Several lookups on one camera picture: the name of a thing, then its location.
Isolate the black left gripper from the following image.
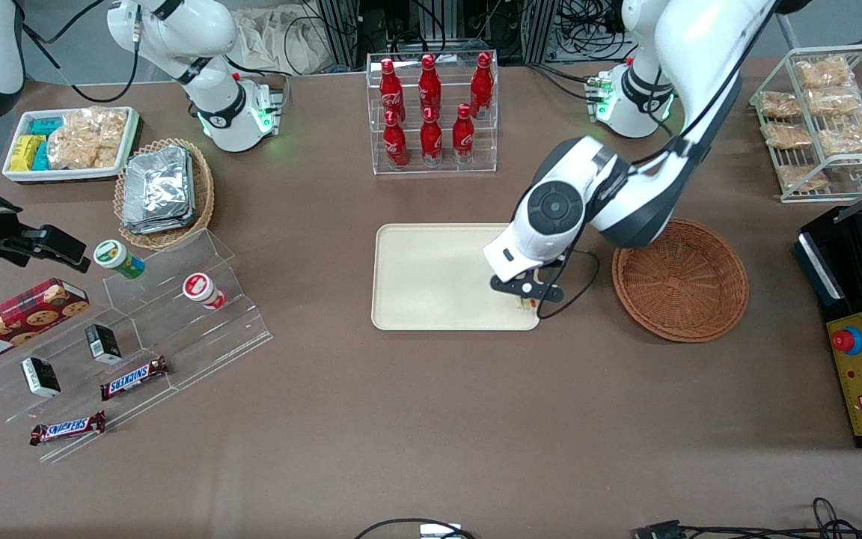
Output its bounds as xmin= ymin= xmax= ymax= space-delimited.
xmin=489 ymin=269 xmax=565 ymax=311

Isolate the white rectangular snack tray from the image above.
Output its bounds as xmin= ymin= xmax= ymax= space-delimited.
xmin=1 ymin=106 xmax=142 ymax=185

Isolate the beige plastic tray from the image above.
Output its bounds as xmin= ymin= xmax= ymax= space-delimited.
xmin=370 ymin=222 xmax=542 ymax=332

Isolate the round brown wicker basket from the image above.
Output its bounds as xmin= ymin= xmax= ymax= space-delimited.
xmin=611 ymin=217 xmax=751 ymax=344

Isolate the oval wicker basket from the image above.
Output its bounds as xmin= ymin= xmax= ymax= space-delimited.
xmin=112 ymin=137 xmax=217 ymax=252

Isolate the red tartan cookie box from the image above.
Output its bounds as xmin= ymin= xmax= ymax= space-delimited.
xmin=0 ymin=277 xmax=91 ymax=371

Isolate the green lidded snack cup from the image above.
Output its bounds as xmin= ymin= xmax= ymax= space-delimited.
xmin=93 ymin=239 xmax=147 ymax=281

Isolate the yellow snack packet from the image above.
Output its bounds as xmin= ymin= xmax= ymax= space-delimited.
xmin=9 ymin=134 xmax=47 ymax=172

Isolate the small black box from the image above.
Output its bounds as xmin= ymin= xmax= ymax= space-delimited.
xmin=21 ymin=356 xmax=62 ymax=399
xmin=85 ymin=323 xmax=123 ymax=366

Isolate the silver foil packet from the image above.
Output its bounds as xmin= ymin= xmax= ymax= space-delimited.
xmin=121 ymin=206 xmax=197 ymax=235
xmin=124 ymin=145 xmax=194 ymax=222

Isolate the clear bag of rice crackers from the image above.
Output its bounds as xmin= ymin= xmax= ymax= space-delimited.
xmin=46 ymin=106 xmax=129 ymax=170

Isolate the brown Snickers bar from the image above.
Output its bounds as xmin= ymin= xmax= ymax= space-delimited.
xmin=29 ymin=409 xmax=108 ymax=448
xmin=99 ymin=356 xmax=171 ymax=402

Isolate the clear acrylic bottle rack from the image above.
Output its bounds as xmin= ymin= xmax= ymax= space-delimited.
xmin=366 ymin=50 xmax=500 ymax=177

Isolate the red lidded snack cup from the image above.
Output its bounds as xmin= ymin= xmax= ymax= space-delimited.
xmin=182 ymin=272 xmax=228 ymax=311

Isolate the red cola bottle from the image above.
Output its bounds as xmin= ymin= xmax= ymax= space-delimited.
xmin=383 ymin=110 xmax=410 ymax=170
xmin=470 ymin=52 xmax=495 ymax=121
xmin=379 ymin=58 xmax=406 ymax=125
xmin=418 ymin=53 xmax=444 ymax=121
xmin=451 ymin=103 xmax=477 ymax=165
xmin=420 ymin=106 xmax=445 ymax=168

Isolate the clear acrylic stepped display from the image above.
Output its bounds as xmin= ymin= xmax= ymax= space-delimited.
xmin=0 ymin=228 xmax=275 ymax=466

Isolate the clear bag of fried snacks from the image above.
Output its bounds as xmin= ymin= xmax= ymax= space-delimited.
xmin=774 ymin=164 xmax=830 ymax=193
xmin=758 ymin=90 xmax=804 ymax=121
xmin=816 ymin=112 xmax=862 ymax=159
xmin=760 ymin=121 xmax=815 ymax=150
xmin=805 ymin=85 xmax=862 ymax=118
xmin=794 ymin=55 xmax=855 ymax=91

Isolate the beige cloth bag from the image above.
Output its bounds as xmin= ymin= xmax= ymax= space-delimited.
xmin=235 ymin=6 xmax=329 ymax=76

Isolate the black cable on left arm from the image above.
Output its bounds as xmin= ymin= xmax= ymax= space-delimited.
xmin=537 ymin=0 xmax=785 ymax=321

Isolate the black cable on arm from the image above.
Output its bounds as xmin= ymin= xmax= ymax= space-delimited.
xmin=537 ymin=0 xmax=785 ymax=321
xmin=21 ymin=0 xmax=141 ymax=104

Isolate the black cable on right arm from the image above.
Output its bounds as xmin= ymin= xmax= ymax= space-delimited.
xmin=21 ymin=0 xmax=141 ymax=104

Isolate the black cable with white plug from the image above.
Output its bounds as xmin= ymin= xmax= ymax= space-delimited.
xmin=354 ymin=517 xmax=478 ymax=539

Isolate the white wire rack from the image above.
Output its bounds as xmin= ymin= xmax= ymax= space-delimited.
xmin=748 ymin=43 xmax=862 ymax=205

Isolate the black tangled cable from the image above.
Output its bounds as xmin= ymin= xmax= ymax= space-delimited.
xmin=632 ymin=496 xmax=862 ymax=539

